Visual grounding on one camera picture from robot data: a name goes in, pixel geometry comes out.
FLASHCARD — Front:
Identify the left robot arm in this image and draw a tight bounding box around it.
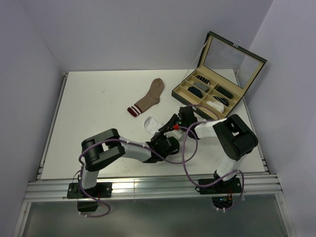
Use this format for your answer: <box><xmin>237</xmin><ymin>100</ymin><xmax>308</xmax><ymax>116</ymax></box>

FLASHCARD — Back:
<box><xmin>78</xmin><ymin>128</ymin><xmax>180</xmax><ymax>197</ymax></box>

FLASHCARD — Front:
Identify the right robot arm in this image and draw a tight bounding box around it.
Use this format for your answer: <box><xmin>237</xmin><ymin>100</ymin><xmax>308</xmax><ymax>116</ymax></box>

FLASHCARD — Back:
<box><xmin>156</xmin><ymin>106</ymin><xmax>258</xmax><ymax>193</ymax></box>

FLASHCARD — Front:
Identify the white rolled sock in box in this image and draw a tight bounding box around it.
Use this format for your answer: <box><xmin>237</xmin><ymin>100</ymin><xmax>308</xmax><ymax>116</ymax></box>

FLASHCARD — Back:
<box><xmin>206</xmin><ymin>101</ymin><xmax>225</xmax><ymax>113</ymax></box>

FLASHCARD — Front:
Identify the grey rolled sock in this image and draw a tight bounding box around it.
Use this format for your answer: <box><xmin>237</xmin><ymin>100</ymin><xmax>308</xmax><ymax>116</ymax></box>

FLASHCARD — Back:
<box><xmin>193</xmin><ymin>82</ymin><xmax>208</xmax><ymax>92</ymax></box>

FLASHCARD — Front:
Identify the black white striped rolled sock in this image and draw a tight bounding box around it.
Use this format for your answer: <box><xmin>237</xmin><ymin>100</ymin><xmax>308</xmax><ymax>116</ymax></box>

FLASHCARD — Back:
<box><xmin>196</xmin><ymin>75</ymin><xmax>210</xmax><ymax>85</ymax></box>

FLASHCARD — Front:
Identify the dark striped rolled sock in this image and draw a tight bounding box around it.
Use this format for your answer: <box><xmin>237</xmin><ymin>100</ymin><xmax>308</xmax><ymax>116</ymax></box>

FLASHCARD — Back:
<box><xmin>213</xmin><ymin>96</ymin><xmax>229</xmax><ymax>107</ymax></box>

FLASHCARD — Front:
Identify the black compartment storage box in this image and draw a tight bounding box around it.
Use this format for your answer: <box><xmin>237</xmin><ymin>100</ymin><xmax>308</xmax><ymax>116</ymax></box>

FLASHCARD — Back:
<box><xmin>171</xmin><ymin>31</ymin><xmax>267</xmax><ymax>119</ymax></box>

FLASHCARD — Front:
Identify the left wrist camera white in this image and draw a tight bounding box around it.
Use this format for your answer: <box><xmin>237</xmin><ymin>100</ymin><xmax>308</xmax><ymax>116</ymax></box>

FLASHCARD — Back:
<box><xmin>164</xmin><ymin>124</ymin><xmax>182</xmax><ymax>140</ymax></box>

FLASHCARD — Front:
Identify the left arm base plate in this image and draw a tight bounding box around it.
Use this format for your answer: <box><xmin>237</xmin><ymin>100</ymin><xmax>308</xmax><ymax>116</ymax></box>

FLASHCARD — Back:
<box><xmin>67</xmin><ymin>182</ymin><xmax>112</xmax><ymax>199</ymax></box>

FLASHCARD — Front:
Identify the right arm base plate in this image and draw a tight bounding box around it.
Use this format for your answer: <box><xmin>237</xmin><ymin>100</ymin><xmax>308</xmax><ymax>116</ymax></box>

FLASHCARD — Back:
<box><xmin>195</xmin><ymin>177</ymin><xmax>242</xmax><ymax>195</ymax></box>

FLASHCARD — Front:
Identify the aluminium frame rail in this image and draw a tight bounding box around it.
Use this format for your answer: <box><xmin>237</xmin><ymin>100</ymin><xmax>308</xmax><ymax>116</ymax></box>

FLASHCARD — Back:
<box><xmin>23</xmin><ymin>173</ymin><xmax>283</xmax><ymax>202</ymax></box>

